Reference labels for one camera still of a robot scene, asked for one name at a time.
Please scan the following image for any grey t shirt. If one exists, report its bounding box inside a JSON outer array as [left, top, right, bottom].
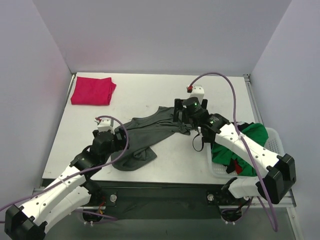
[[112, 106, 191, 172]]

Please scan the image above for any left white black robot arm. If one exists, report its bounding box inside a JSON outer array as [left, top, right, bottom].
[[4, 126, 129, 240]]

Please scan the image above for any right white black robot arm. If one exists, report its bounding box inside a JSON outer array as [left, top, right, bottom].
[[173, 97, 296, 204]]

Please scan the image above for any green t shirt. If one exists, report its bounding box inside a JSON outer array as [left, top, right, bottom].
[[211, 123, 269, 177]]

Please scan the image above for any folded red t shirt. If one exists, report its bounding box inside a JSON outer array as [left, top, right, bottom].
[[70, 76, 117, 106]]

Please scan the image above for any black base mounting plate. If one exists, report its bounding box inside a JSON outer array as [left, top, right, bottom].
[[82, 181, 251, 221]]

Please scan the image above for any white perforated plastic basket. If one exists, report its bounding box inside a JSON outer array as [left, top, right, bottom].
[[206, 126, 291, 179]]

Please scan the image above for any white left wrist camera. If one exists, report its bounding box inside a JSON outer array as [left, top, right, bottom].
[[95, 117, 115, 134]]

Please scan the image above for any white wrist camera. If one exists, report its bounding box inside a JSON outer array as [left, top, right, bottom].
[[186, 85, 205, 102], [95, 117, 115, 134]]

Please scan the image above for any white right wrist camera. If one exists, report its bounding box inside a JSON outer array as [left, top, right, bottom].
[[186, 85, 205, 102]]

